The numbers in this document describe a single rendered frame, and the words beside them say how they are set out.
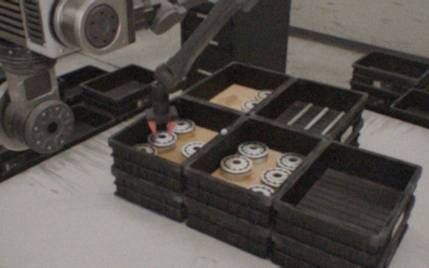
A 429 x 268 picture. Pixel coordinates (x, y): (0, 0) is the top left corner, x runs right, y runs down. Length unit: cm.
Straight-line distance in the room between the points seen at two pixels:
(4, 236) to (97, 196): 32
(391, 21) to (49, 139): 397
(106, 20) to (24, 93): 35
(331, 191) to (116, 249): 67
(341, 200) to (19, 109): 95
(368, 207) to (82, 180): 99
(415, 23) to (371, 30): 40
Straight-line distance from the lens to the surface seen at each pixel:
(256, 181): 173
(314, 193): 170
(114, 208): 185
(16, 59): 135
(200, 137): 196
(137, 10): 120
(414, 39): 500
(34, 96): 144
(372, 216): 165
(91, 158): 213
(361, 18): 514
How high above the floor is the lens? 181
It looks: 29 degrees down
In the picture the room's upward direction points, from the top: straight up
